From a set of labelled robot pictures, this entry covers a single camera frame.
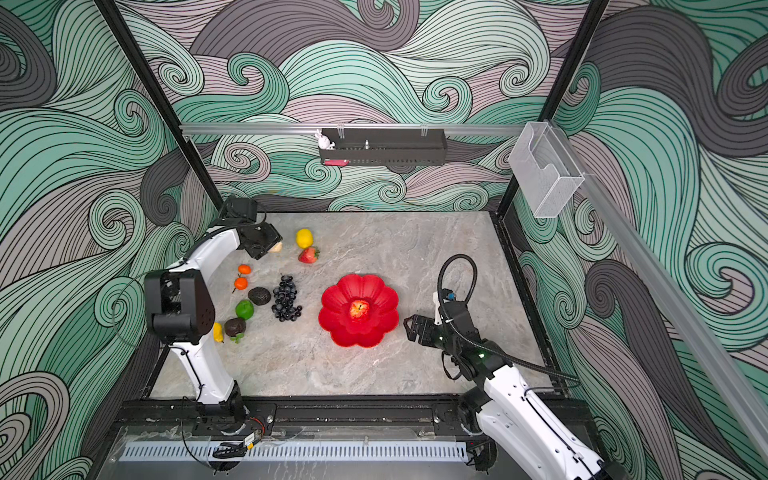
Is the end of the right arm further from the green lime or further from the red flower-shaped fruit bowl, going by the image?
the green lime

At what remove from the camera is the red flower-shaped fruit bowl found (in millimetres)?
872

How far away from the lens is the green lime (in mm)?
909

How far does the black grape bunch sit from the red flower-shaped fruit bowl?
93mm

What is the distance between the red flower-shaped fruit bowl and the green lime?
0.75ft
